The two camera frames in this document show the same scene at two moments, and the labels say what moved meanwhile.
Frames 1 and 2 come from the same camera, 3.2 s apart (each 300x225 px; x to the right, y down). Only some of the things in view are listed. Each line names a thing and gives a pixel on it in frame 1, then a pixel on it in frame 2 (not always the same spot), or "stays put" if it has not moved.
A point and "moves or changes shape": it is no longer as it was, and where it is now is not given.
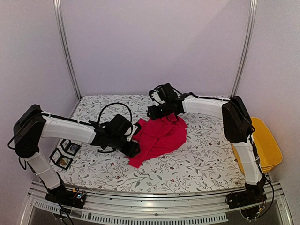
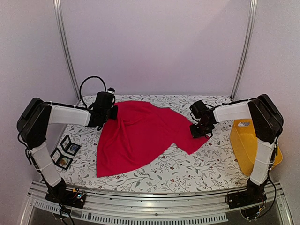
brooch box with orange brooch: (60, 160) stays put
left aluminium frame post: (57, 10) stays put
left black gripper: (131, 151) -> (114, 115)
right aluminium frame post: (253, 17) stays put
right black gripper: (155, 114) -> (195, 135)
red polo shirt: (157, 137) moves or changes shape
